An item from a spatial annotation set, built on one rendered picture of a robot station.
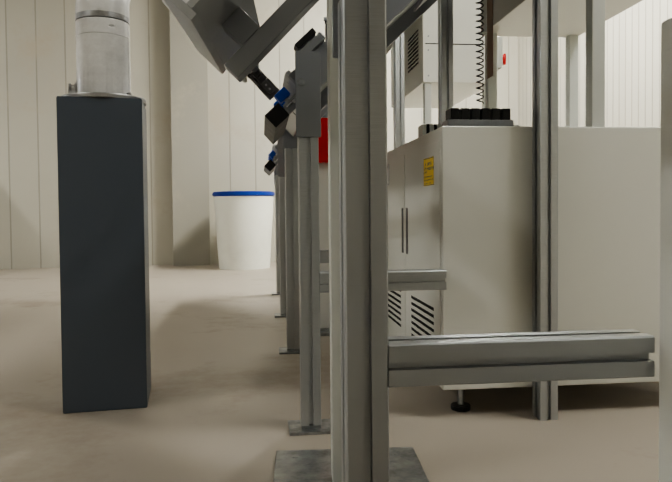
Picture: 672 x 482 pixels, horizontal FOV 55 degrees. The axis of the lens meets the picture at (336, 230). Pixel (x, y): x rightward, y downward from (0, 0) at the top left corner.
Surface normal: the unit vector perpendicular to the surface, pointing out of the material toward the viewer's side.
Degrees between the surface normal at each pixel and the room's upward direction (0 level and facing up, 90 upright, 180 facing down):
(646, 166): 90
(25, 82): 90
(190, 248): 90
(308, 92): 90
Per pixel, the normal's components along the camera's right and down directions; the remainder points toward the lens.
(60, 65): 0.22, 0.03
